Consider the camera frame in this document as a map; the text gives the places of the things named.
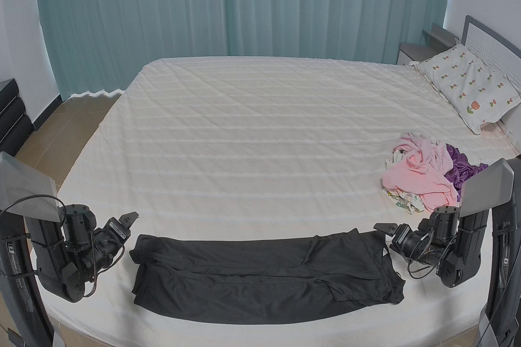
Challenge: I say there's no black garment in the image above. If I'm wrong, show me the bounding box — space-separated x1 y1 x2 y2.
129 229 406 325

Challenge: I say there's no white printed pillow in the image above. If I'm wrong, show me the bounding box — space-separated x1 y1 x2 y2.
413 44 521 135

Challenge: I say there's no black cable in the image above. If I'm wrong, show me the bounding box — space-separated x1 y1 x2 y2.
0 194 68 218
406 252 443 282

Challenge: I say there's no pile of clothes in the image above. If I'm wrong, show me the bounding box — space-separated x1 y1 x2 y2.
381 131 489 214

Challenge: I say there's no black chest of drawers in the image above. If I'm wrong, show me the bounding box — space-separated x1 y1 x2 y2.
0 79 34 157

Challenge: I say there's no bed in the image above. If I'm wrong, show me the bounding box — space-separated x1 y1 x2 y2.
53 15 521 347

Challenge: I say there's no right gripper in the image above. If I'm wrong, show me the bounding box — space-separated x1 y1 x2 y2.
373 222 429 261

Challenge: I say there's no grey white bedside table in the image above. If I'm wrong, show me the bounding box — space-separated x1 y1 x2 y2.
397 23 459 66

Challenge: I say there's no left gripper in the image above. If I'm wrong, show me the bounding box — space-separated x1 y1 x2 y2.
94 210 138 258

